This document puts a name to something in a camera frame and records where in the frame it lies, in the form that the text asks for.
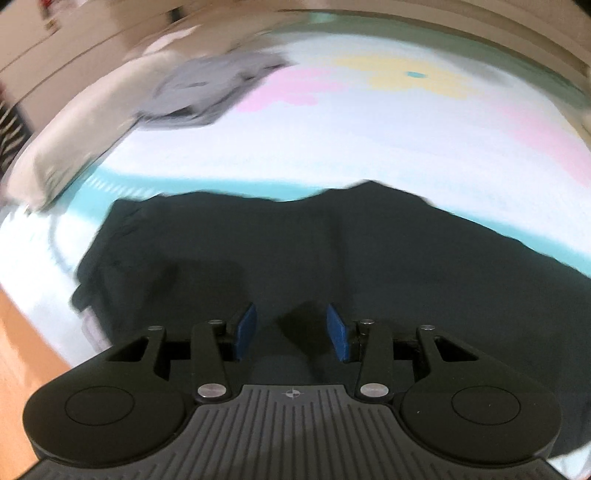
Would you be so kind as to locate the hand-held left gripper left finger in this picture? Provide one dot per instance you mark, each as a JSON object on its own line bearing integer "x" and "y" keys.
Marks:
{"x": 244, "y": 333}

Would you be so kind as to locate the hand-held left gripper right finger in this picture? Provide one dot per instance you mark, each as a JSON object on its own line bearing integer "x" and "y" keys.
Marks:
{"x": 339, "y": 335}

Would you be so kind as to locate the black pants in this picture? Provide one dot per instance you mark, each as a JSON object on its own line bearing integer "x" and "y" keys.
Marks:
{"x": 277, "y": 254}

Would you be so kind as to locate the grey folded pants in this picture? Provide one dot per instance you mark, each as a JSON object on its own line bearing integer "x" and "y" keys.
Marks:
{"x": 198, "y": 87}

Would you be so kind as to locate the floral bed sheet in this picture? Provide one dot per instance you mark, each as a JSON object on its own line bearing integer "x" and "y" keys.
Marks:
{"x": 332, "y": 134}

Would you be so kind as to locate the large beige pillow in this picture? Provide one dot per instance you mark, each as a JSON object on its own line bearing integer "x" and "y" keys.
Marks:
{"x": 64, "y": 152}

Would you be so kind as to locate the cream wooden headboard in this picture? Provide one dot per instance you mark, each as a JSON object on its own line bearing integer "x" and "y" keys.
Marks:
{"x": 508, "y": 27}

